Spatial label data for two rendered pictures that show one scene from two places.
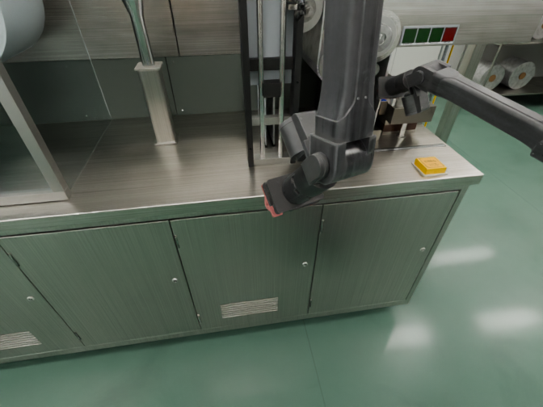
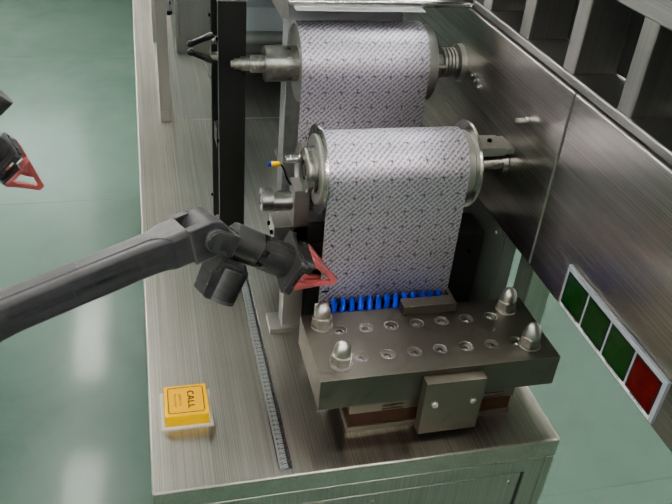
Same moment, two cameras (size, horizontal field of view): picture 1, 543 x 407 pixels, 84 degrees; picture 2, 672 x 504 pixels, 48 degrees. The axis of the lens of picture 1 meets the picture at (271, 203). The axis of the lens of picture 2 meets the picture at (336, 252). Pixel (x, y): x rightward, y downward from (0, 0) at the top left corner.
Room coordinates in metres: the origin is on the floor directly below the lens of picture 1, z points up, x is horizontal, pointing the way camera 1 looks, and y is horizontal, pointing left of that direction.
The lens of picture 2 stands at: (0.95, -1.41, 1.82)
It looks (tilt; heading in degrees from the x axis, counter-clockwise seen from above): 34 degrees down; 83
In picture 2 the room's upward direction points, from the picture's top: 5 degrees clockwise
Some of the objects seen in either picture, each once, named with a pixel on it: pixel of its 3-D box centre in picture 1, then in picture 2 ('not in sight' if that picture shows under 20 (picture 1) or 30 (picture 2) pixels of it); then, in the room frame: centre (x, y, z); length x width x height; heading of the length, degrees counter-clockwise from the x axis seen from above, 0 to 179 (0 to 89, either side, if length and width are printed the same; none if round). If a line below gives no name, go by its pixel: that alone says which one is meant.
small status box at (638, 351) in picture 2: (429, 35); (608, 337); (1.43, -0.66, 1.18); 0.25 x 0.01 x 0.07; 99
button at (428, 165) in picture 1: (430, 165); (186, 404); (0.84, -0.52, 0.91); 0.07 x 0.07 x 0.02; 9
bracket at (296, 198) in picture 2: not in sight; (285, 258); (1.01, -0.30, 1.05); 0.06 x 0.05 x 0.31; 9
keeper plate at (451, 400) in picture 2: not in sight; (450, 403); (1.27, -0.57, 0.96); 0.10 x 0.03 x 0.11; 9
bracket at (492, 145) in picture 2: not in sight; (492, 144); (1.35, -0.28, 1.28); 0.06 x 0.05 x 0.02; 9
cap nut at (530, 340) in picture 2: not in sight; (532, 334); (1.40, -0.50, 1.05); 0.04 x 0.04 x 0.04
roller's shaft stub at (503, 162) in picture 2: not in sight; (484, 162); (1.34, -0.28, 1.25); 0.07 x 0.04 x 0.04; 9
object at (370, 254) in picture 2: (370, 73); (389, 258); (1.18, -0.37, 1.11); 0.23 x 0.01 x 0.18; 9
